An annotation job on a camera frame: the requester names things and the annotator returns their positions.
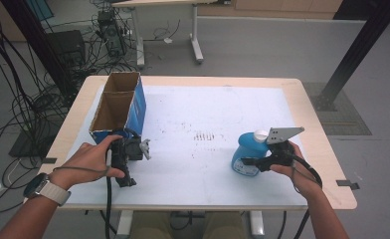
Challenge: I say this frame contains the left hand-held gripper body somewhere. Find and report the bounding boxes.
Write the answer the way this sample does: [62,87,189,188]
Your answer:
[106,127,151,172]

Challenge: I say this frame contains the person's right leg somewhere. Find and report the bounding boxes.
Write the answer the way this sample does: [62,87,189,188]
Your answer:
[201,211,247,239]

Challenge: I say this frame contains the person's leg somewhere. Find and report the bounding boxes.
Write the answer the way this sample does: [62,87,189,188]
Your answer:
[201,211,247,239]
[129,211,179,239]

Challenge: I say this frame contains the blue cardboard box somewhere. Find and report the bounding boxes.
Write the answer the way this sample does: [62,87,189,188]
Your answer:
[89,71,147,144]

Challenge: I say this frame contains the blue bottle with white cap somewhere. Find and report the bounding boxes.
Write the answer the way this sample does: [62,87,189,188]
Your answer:
[231,128,273,177]

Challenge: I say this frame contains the wristwatch with white strap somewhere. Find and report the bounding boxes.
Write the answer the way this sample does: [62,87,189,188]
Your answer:
[23,172,72,207]

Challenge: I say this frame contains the tangle of black floor cables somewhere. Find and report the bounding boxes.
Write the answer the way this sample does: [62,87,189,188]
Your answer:
[0,0,137,213]

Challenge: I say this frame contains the person's right hand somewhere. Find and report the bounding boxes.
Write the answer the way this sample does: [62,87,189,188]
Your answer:
[269,140,323,200]

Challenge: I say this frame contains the person's left hand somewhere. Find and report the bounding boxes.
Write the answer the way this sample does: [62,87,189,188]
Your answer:
[48,133,126,192]

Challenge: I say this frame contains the black case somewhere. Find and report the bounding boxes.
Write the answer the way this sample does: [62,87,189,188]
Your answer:
[45,29,87,68]

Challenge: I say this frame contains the white table leg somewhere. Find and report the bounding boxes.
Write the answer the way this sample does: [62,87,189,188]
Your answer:
[249,210,266,239]
[114,209,134,239]

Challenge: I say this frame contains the black metal stand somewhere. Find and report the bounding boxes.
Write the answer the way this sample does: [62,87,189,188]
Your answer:
[0,0,80,101]
[310,0,390,113]

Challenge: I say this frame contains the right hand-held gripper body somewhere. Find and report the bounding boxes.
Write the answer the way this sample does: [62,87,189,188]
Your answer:
[266,126,305,168]

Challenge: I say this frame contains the person's left leg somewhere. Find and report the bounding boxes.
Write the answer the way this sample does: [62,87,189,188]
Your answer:
[129,211,179,239]

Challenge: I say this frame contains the wooden desk with white legs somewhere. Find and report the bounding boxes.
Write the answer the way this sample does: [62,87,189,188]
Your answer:
[111,0,232,68]

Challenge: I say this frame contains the teal panel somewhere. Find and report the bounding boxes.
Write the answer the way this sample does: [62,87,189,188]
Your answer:
[25,0,55,21]

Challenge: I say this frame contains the black computer tower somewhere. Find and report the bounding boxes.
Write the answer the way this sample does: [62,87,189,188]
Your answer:
[97,9,127,57]

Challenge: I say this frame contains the black floor mat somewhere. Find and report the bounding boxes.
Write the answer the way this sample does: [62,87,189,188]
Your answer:
[8,123,57,158]

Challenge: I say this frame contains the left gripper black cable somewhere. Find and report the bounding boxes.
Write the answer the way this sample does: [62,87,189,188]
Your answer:
[104,177,113,239]

